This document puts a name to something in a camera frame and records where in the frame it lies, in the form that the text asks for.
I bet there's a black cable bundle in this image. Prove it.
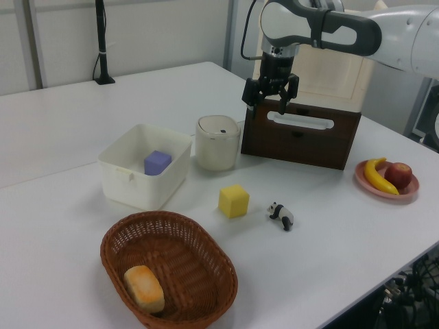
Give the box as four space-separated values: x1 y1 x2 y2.
375 253 439 329

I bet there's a toy bread loaf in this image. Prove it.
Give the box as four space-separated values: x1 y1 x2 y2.
123 265 165 314

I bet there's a cream trash can with lid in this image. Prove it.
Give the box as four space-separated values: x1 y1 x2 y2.
195 115 241 171

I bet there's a yellow toy banana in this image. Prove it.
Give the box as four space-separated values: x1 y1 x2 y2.
363 157 401 196

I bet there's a black pole stand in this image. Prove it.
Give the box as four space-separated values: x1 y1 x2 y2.
92 0 116 86

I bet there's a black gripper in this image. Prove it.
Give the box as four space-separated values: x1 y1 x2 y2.
241 44 300 120

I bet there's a panda toy figure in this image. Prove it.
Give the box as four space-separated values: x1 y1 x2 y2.
265 202 295 232

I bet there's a grey metal frame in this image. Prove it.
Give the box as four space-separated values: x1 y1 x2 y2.
403 75 439 154

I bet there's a brown wicker basket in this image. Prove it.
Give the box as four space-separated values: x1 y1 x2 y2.
99 210 239 329

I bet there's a white plastic storage box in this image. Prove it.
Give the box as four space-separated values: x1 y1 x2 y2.
97 123 193 211

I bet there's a dark brown wooden drawer box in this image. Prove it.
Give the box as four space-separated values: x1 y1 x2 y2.
240 97 363 171

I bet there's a purple cube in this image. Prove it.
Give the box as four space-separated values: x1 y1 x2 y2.
143 149 172 177

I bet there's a red toy apple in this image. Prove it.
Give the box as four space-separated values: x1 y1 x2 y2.
383 162 413 188

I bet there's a pink plate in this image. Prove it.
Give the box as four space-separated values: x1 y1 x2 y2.
355 160 420 203

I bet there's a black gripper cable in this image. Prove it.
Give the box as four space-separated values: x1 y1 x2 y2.
239 0 265 61

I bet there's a yellow cube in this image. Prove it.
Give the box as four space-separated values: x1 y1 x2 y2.
218 184 250 219

